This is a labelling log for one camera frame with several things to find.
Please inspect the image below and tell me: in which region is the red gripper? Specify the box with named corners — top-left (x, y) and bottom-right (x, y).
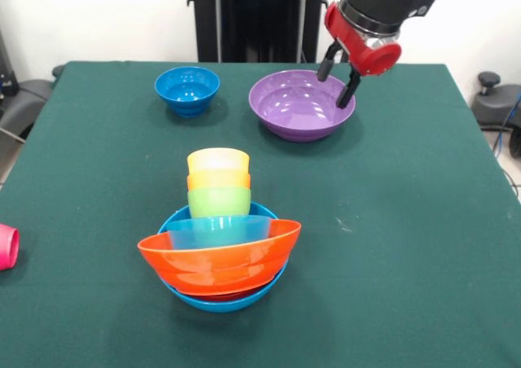
top-left (317, 1), bottom-right (403, 109)

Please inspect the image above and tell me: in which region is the yellow plastic cup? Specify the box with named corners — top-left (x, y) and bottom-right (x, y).
top-left (186, 147), bottom-right (250, 178)

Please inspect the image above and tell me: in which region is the orange plastic cup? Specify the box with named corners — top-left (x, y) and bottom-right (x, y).
top-left (186, 172), bottom-right (252, 191)

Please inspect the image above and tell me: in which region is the green plastic cup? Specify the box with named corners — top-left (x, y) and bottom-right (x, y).
top-left (186, 186), bottom-right (252, 218)

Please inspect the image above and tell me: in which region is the small light blue bowl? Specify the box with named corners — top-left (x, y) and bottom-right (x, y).
top-left (166, 215), bottom-right (273, 250)

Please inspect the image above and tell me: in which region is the wide orange-red bowl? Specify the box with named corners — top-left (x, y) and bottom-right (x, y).
top-left (137, 219), bottom-right (303, 296)

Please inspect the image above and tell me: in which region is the small orange-red bowl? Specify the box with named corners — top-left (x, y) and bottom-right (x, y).
top-left (197, 289), bottom-right (256, 303)

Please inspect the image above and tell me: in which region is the large light blue bowl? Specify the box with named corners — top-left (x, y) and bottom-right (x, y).
top-left (156, 200), bottom-right (291, 313)

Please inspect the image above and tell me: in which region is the pink plastic cup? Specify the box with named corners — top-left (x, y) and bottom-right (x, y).
top-left (0, 223), bottom-right (20, 271)

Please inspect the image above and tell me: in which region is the purple plastic bowl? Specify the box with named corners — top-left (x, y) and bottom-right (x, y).
top-left (247, 70), bottom-right (357, 144)

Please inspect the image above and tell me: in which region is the small dark blue bowl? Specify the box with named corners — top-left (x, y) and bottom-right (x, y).
top-left (154, 66), bottom-right (221, 119)

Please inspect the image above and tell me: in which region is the dark green tablecloth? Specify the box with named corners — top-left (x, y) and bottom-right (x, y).
top-left (0, 60), bottom-right (521, 368)

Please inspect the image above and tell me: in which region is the black equipment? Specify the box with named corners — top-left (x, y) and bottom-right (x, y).
top-left (0, 29), bottom-right (20, 96)

